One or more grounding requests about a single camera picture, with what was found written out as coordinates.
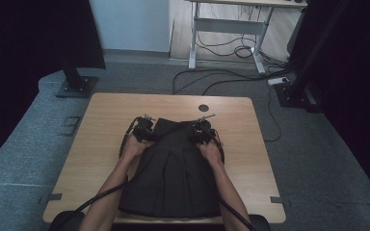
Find grey tape strip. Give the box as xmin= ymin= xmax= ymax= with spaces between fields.
xmin=38 ymin=192 xmax=64 ymax=205
xmin=269 ymin=195 xmax=292 ymax=207

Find black stand with square base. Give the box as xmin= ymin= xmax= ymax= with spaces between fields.
xmin=54 ymin=59 xmax=100 ymax=99

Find coiled black floor cables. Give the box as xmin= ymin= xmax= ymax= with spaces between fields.
xmin=195 ymin=30 xmax=290 ymax=66

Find thin black floor cable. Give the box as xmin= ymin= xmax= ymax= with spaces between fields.
xmin=264 ymin=86 xmax=283 ymax=142

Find person's right hand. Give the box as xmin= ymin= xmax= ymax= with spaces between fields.
xmin=196 ymin=140 xmax=225 ymax=167

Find black armrest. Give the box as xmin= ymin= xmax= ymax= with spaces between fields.
xmin=249 ymin=214 xmax=272 ymax=231
xmin=47 ymin=210 xmax=86 ymax=231

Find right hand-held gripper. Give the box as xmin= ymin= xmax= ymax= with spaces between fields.
xmin=190 ymin=114 xmax=219 ymax=145

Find white metal frame desk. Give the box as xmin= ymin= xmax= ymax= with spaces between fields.
xmin=185 ymin=0 xmax=308 ymax=75

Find black slanted metal stand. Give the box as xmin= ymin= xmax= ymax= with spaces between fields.
xmin=274 ymin=0 xmax=351 ymax=110

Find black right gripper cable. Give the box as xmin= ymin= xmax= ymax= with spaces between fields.
xmin=211 ymin=127 xmax=259 ymax=231

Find person's left hand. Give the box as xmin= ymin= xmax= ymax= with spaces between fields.
xmin=120 ymin=133 xmax=155 ymax=161

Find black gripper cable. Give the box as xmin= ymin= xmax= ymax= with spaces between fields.
xmin=211 ymin=127 xmax=259 ymax=231
xmin=50 ymin=115 xmax=143 ymax=231

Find black pleated skirt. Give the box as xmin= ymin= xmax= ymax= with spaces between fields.
xmin=119 ymin=117 xmax=224 ymax=219

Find dark curtain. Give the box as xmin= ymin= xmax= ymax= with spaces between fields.
xmin=287 ymin=0 xmax=370 ymax=208
xmin=0 ymin=0 xmax=107 ymax=172

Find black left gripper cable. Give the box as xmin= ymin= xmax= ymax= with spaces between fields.
xmin=50 ymin=115 xmax=143 ymax=231

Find white power strip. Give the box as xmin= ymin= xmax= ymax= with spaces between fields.
xmin=267 ymin=76 xmax=291 ymax=87

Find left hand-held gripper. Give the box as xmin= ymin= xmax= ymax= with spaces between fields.
xmin=130 ymin=114 xmax=158 ymax=143

